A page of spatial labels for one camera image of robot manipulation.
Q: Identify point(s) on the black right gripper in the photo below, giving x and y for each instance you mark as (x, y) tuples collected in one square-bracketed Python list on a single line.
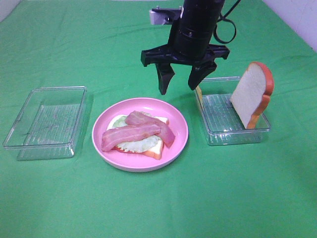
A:
[(200, 57)]

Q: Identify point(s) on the yellow cheese slice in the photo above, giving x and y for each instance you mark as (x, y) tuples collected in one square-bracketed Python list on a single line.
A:
[(200, 97)]

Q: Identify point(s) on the bacon strip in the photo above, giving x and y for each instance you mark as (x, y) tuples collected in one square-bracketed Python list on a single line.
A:
[(128, 133), (165, 134)]

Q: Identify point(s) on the toast bread slice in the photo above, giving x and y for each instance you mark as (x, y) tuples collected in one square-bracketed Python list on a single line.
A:
[(156, 150), (252, 94)]

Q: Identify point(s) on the green lettuce leaf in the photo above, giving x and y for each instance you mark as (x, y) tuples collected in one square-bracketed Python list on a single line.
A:
[(138, 145)]

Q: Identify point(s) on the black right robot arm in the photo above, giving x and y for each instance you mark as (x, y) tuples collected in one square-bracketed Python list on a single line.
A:
[(197, 22)]

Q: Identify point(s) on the right clear plastic container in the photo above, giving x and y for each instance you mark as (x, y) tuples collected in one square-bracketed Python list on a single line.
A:
[(220, 122)]

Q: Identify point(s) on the clear plastic container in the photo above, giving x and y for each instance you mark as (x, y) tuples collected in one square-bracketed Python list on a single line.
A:
[(49, 124), (220, 122)]

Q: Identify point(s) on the pink round plate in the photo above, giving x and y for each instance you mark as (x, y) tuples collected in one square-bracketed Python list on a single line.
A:
[(139, 162)]

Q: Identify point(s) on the green tablecloth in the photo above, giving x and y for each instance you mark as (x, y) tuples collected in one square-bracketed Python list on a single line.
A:
[(263, 190)]

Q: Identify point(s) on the left clear plastic container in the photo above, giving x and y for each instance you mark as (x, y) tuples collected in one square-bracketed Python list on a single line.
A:
[(49, 124)]

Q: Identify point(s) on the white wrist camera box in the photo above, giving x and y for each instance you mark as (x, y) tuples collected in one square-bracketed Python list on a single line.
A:
[(164, 16)]

